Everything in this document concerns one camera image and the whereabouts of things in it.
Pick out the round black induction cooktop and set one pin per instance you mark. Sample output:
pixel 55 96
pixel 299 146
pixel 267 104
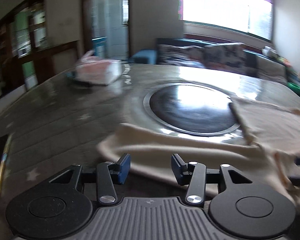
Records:
pixel 190 110

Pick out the panda plush toy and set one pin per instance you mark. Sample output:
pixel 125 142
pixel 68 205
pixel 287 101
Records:
pixel 268 52

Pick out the green plastic bowl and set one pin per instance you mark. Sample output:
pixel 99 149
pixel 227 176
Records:
pixel 296 87

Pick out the flat butterfly print pillow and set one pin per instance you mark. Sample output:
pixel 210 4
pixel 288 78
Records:
pixel 180 51

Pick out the blue corner sofa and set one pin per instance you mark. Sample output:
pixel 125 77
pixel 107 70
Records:
pixel 142 56

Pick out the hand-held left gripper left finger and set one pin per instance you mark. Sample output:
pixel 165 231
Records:
pixel 123 168

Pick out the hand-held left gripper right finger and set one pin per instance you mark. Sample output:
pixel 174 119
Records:
pixel 178 168

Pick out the blue small cabinet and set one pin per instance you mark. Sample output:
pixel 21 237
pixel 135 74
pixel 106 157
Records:
pixel 100 47

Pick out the grey cushion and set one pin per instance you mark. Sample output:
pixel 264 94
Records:
pixel 271 68

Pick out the cream pants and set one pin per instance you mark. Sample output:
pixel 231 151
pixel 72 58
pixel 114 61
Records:
pixel 177 145

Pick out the window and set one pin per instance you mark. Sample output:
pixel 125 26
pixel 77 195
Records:
pixel 225 5

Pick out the dark wooden bookcase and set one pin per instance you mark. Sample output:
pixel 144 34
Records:
pixel 7 42

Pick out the large butterfly print cushion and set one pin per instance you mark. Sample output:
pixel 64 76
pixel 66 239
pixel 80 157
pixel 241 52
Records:
pixel 225 57

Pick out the pink white tissue pack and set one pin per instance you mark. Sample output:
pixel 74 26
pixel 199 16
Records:
pixel 100 70

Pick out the dark wooden door frame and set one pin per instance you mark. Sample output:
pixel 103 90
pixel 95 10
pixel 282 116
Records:
pixel 86 17

